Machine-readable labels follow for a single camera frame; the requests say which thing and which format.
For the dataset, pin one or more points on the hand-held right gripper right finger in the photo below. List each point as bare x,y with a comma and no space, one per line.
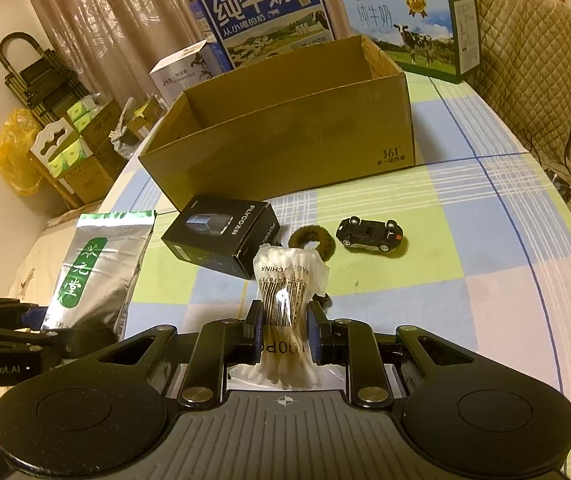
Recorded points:
314,335

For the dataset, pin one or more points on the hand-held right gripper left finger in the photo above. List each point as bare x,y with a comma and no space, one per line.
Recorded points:
254,332

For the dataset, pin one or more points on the clear cotton swab bag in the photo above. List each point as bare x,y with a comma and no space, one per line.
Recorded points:
285,280

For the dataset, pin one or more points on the black shaver box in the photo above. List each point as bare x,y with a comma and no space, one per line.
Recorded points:
215,240

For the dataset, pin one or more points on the silver foil bag green label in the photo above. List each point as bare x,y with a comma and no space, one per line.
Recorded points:
100,270

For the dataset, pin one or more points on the black toy car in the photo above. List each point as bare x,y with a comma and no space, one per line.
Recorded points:
370,234

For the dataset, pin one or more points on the brown cardboard box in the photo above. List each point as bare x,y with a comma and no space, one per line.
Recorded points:
290,150

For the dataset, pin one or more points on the white printed sheet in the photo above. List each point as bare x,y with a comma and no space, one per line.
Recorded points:
40,265

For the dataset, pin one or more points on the flat cardboard sheet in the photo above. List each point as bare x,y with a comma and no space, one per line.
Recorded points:
73,215

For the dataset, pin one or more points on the yellow plastic bag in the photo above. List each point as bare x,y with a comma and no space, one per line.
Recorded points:
13,155

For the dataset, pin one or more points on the brown cardboard carton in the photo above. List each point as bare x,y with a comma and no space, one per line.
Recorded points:
108,125
93,180

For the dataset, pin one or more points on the checked pastel tablecloth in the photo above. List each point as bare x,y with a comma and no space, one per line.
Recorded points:
465,260

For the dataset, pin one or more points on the green tissue packs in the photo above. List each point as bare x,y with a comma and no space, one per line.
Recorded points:
83,112
68,157

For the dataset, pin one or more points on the white carved wooden board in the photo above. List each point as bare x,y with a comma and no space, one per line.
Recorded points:
53,137

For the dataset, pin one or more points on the crumpled clear plastic bag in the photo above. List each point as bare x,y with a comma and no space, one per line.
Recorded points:
125,135

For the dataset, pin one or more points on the folded step ladder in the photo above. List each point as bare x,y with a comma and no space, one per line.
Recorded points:
30,80

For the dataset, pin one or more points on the white humidifier box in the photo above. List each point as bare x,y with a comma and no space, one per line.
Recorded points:
180,72

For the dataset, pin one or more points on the beige patterned curtain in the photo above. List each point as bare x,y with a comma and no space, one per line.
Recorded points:
115,20

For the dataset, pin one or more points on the dark blue milk carton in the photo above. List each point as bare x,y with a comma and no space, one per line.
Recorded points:
265,15

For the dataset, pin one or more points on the light blue milk carton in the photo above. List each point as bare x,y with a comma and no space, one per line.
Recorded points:
400,25

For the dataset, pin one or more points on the beige quilted chair cover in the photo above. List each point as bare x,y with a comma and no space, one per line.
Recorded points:
520,60

